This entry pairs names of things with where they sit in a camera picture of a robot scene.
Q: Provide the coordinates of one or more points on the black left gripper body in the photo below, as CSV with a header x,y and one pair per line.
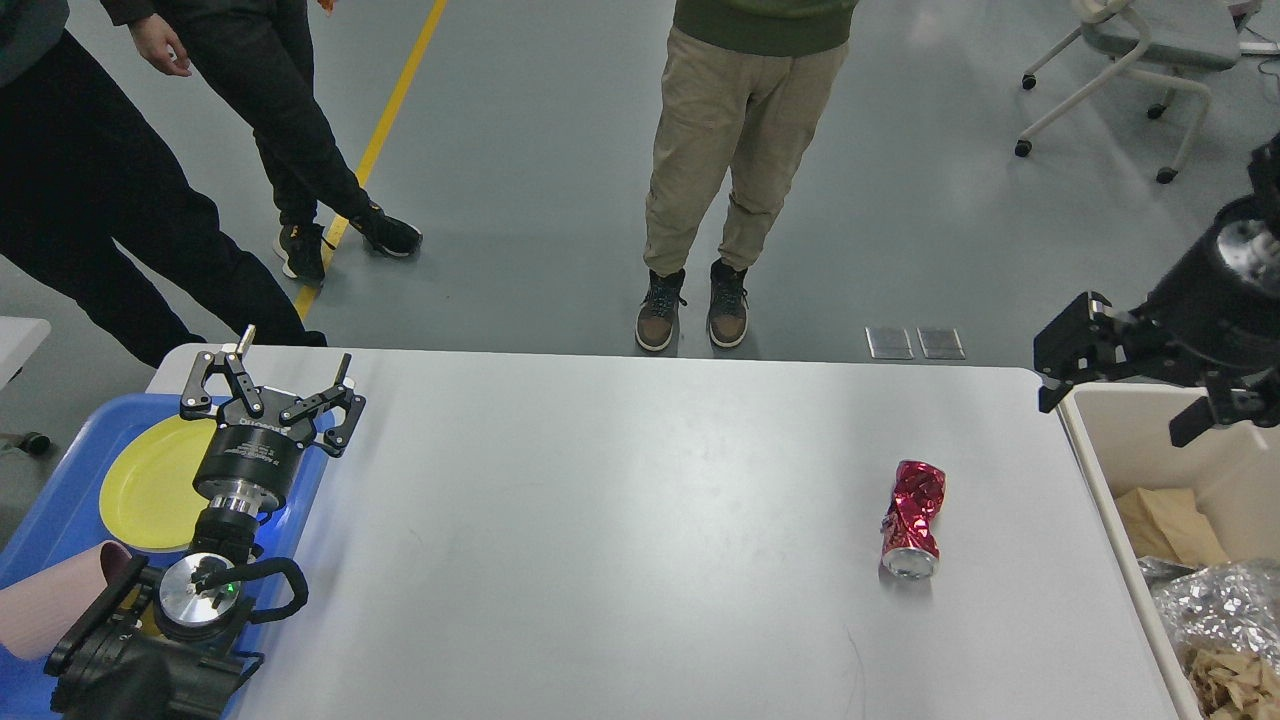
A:
x,y
248,469

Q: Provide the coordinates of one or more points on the person green sweater khaki trousers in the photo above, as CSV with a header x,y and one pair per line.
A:
x,y
743,90

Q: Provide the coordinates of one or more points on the yellow plastic plate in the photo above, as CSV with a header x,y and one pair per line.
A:
x,y
147,499

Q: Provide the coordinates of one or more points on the pink mug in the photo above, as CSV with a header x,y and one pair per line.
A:
x,y
39,610

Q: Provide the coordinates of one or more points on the person black trousers black shoes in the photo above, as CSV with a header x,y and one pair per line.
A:
x,y
258,57

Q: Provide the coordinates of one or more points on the person dark shoes far left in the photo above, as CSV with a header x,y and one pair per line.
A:
x,y
91,193

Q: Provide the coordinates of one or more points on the brown paper bag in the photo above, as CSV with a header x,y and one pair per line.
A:
x,y
1166,524

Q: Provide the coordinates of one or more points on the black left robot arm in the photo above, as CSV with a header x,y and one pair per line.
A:
x,y
161,643

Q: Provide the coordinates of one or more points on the blue plastic tray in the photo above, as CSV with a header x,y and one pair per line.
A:
x,y
65,520

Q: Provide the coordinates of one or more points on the grey office chair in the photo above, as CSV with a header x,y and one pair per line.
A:
x,y
1156,42

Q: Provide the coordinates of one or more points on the foil tray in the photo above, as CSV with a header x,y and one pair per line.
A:
x,y
1156,571
1232,606

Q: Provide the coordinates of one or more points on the brown paper ball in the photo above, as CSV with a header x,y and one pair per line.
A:
x,y
1231,684

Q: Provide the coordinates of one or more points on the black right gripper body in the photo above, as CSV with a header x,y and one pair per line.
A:
x,y
1212,321

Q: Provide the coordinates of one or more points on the crushed red can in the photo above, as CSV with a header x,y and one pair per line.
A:
x,y
909,548

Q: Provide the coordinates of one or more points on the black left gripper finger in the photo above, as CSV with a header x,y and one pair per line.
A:
x,y
195,402
298,419

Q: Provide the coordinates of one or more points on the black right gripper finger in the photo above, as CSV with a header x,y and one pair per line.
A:
x,y
1204,414
1085,343

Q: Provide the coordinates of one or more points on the beige plastic bin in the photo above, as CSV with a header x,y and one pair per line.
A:
x,y
1120,434

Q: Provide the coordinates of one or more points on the white side table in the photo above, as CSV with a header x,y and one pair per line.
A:
x,y
20,337

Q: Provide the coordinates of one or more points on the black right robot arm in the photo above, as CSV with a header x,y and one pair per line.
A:
x,y
1265,175

